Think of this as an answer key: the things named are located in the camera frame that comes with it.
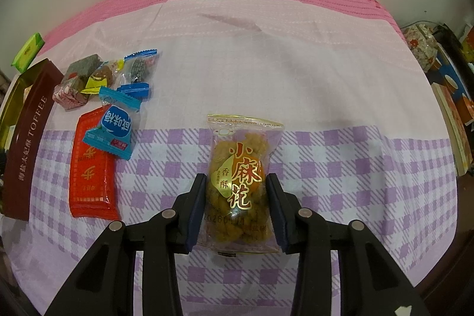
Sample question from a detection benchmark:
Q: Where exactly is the black device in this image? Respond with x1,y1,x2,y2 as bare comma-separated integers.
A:
433,24,463,47

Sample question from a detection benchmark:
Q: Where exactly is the orange box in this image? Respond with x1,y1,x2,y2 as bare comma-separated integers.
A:
459,25,474,61

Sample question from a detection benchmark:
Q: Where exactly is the green small packet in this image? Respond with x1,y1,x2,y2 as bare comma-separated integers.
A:
12,33,45,72

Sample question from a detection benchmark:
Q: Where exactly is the blue-ended clear snack packet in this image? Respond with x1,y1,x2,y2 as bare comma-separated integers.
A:
116,49,159,100

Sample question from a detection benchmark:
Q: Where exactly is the pink white wrapped candy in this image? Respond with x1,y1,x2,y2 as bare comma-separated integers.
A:
52,77,89,111

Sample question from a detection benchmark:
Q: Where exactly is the clear fried twist packet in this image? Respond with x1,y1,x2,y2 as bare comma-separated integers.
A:
196,113,286,257

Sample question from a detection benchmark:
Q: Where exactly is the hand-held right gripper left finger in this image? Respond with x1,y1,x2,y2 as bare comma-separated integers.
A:
44,173,207,316

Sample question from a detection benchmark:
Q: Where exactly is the red snack packet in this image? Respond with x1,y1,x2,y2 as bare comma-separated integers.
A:
69,107,121,220

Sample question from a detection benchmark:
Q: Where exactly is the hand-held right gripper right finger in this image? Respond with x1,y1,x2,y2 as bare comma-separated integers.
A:
267,173,432,316

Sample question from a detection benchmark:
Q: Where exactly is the floral ceramic teapot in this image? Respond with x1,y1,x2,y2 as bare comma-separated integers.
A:
402,23,439,72

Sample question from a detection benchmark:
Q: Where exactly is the stack of books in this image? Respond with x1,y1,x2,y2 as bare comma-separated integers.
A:
431,83,474,176

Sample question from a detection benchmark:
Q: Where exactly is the dark grey cube candy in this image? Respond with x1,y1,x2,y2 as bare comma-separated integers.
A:
66,54,102,81

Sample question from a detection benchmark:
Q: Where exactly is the brown toffee tin box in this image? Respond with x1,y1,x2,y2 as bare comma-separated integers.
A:
0,58,64,221

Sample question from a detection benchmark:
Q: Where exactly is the blue printed box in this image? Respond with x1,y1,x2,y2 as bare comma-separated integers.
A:
426,42,474,120

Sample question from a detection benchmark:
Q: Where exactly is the yellow-edged round cake packet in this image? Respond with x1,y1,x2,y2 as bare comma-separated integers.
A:
81,59,124,94

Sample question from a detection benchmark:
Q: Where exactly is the blue plum candy packet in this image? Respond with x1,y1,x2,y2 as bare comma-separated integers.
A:
82,86,143,161

